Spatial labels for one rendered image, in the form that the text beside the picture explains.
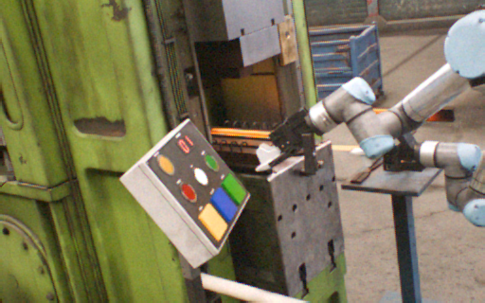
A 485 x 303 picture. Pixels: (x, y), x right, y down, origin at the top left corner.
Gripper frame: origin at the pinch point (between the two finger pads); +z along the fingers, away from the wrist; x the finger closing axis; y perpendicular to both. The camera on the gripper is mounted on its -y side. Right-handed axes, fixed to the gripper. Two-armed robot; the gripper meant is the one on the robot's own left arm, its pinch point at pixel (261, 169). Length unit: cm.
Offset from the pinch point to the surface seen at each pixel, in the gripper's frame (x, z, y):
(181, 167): 14.4, 10.4, 14.8
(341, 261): -61, 24, -58
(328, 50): -409, 50, -23
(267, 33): -48, -11, 27
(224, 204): 11.0, 9.7, 0.1
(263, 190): -31.1, 17.2, -12.1
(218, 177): 2.2, 10.4, 5.3
